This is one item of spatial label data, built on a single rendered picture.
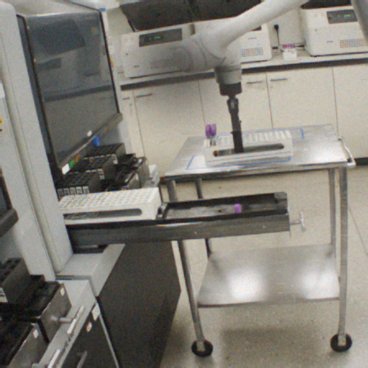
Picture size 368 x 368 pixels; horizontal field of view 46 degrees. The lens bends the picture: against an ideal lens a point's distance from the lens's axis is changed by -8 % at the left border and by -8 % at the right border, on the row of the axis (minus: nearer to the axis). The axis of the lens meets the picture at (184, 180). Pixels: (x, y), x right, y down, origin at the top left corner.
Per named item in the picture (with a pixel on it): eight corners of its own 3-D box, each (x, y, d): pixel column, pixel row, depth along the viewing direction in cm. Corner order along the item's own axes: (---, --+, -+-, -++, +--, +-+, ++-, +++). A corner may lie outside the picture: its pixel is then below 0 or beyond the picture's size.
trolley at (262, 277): (192, 358, 180) (154, 176, 152) (209, 296, 222) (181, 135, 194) (354, 352, 165) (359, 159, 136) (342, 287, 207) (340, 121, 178)
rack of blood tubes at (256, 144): (204, 165, 154) (202, 148, 152) (206, 156, 163) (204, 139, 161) (293, 155, 149) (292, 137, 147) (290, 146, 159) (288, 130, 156)
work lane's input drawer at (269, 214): (50, 253, 129) (42, 226, 126) (66, 232, 142) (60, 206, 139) (307, 236, 115) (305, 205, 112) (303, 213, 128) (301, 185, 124)
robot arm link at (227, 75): (240, 62, 149) (243, 80, 151) (213, 66, 151) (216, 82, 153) (241, 66, 141) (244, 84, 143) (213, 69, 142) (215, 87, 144)
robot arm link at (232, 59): (221, 63, 153) (200, 71, 143) (214, 20, 147) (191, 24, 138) (249, 62, 146) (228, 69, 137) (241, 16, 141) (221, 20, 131)
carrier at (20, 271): (25, 278, 100) (16, 257, 98) (32, 279, 99) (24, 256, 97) (2, 308, 89) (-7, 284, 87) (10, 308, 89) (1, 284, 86)
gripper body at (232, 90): (241, 83, 143) (245, 111, 146) (241, 79, 151) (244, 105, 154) (218, 85, 144) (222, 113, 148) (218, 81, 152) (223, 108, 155)
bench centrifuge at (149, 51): (123, 80, 349) (109, 2, 327) (144, 69, 406) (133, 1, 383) (194, 70, 336) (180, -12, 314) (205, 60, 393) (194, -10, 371)
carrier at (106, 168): (110, 172, 164) (107, 155, 162) (116, 171, 164) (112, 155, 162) (100, 183, 154) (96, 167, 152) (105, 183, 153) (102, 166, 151)
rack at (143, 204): (57, 229, 128) (51, 209, 126) (69, 214, 137) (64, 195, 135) (155, 223, 122) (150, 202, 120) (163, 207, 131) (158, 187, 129)
